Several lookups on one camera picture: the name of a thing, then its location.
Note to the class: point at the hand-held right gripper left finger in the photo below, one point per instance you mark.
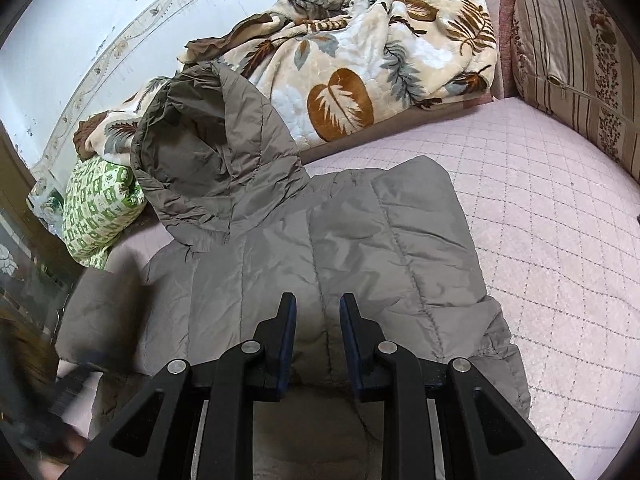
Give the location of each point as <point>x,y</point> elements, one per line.
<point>287,332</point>

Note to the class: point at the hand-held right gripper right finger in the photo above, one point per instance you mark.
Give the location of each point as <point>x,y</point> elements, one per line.
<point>350,340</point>

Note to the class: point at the grey-brown hooded puffer jacket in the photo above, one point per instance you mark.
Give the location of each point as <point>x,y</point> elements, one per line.
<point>350,240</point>

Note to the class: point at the wooden cabinet with glass door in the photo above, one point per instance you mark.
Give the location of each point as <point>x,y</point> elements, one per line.
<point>20,240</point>

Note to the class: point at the green white patterned pillow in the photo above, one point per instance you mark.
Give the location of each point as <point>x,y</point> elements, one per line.
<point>95,210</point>

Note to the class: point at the pink quilted bed sheet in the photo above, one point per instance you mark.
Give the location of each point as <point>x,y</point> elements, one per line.
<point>550,260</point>

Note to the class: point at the floral leaf print blanket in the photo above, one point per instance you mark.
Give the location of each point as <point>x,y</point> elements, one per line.
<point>350,60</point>

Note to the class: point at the striped brown armchair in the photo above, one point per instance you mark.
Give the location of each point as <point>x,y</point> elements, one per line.
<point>560,45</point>

